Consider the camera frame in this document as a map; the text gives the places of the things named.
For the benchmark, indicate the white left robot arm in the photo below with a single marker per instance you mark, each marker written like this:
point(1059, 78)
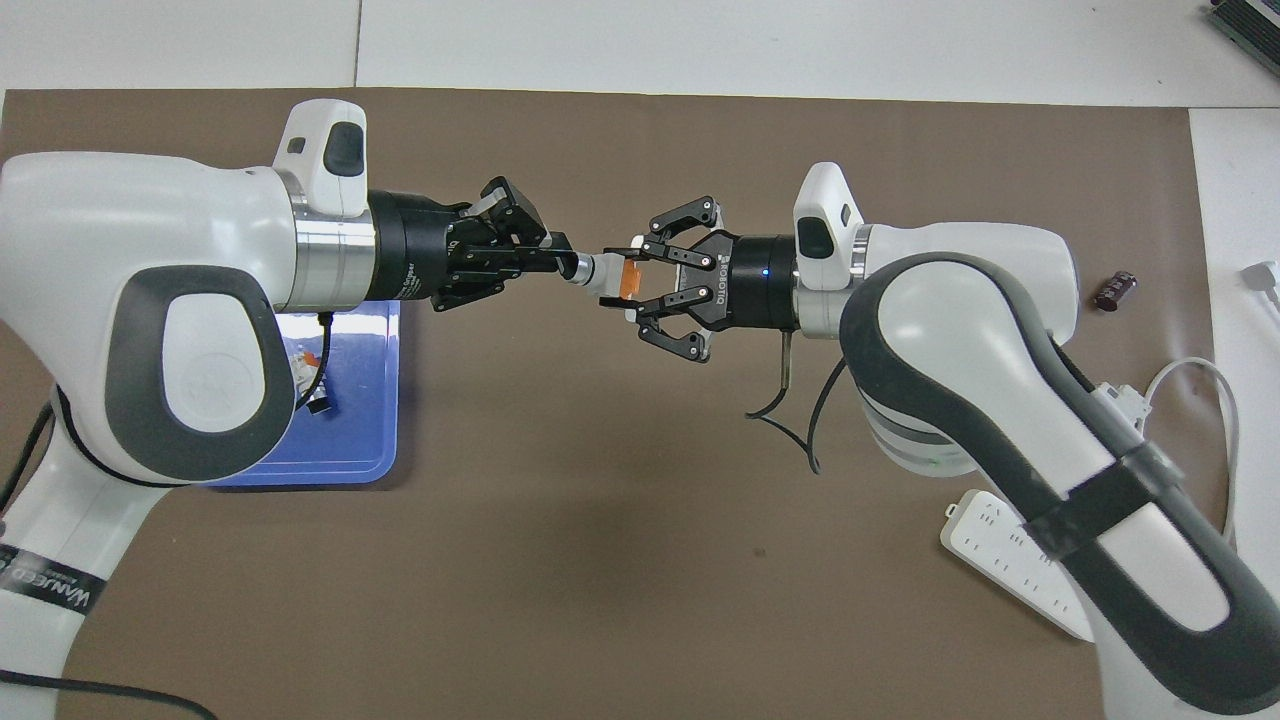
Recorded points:
point(150, 250)

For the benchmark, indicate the brown table mat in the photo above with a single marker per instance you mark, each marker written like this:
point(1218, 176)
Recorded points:
point(600, 520)

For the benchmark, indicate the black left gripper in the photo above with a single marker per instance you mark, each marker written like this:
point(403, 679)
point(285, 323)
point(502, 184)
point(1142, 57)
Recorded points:
point(410, 240)

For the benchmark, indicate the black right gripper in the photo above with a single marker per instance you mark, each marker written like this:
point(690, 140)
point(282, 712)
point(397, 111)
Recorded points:
point(755, 285)

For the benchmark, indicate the blue plastic tray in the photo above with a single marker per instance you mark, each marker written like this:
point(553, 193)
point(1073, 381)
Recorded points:
point(350, 440)

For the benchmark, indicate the white circuit breaker red lever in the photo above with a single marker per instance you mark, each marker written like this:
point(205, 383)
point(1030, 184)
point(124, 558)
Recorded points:
point(1120, 400)

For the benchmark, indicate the white selector switch black knob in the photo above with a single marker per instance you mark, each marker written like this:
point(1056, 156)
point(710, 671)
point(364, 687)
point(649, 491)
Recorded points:
point(316, 407)

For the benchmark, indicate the small dark brown component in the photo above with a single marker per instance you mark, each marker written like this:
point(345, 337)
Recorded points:
point(1117, 290)

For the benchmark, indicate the white power plug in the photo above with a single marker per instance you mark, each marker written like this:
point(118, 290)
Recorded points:
point(1262, 278)

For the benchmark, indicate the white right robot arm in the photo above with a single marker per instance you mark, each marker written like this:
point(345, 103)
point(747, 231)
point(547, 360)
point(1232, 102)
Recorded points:
point(960, 270)

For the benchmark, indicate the orange-tipped switch part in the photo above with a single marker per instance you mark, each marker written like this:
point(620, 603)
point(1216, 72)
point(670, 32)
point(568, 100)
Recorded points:
point(605, 275)

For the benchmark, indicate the white power strip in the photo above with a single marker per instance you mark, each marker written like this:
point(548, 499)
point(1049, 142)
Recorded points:
point(1000, 550)

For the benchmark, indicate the grey ribbed device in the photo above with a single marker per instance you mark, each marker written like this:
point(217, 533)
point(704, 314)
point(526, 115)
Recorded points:
point(1250, 25)

